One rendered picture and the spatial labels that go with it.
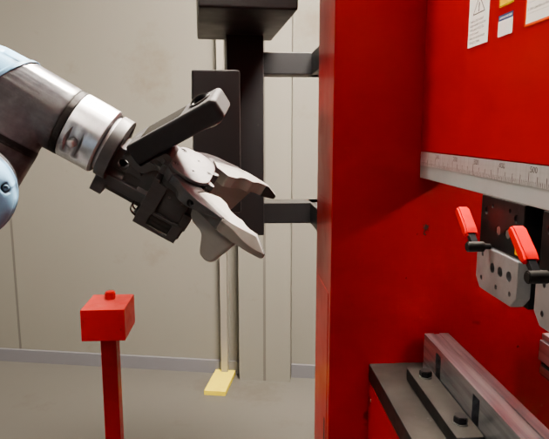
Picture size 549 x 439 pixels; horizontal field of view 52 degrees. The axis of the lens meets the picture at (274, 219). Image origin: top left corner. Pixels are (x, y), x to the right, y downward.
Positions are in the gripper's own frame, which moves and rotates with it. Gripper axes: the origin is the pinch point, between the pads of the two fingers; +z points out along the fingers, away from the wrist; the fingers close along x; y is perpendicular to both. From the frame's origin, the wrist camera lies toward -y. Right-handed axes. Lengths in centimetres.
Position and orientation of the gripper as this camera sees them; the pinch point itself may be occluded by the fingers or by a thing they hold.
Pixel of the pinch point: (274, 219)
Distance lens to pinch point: 64.1
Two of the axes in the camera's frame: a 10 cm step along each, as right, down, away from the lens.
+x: -0.8, 4.5, -8.9
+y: -5.1, 7.5, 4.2
